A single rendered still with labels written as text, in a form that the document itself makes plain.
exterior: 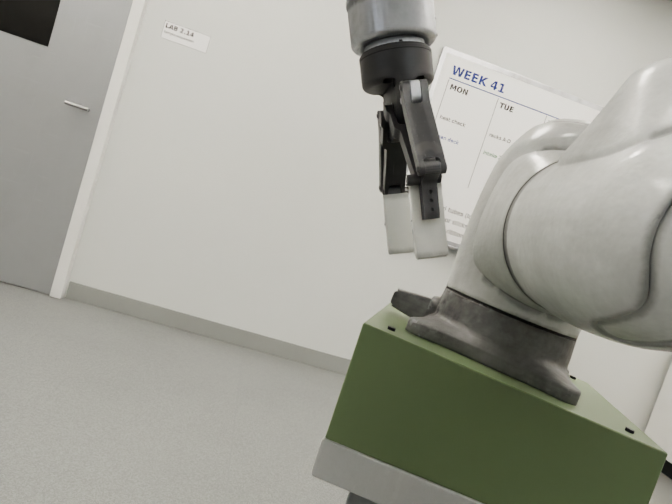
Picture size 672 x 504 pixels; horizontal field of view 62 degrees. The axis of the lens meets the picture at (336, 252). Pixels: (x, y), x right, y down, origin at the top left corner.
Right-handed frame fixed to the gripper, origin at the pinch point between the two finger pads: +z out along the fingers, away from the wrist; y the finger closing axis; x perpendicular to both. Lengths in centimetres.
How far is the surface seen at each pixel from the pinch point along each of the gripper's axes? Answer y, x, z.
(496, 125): 269, -120, -55
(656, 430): 282, -213, 149
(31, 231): 264, 151, -19
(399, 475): -6.5, 5.1, 21.3
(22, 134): 259, 147, -71
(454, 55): 265, -97, -97
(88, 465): 116, 79, 61
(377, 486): -5.9, 7.2, 22.3
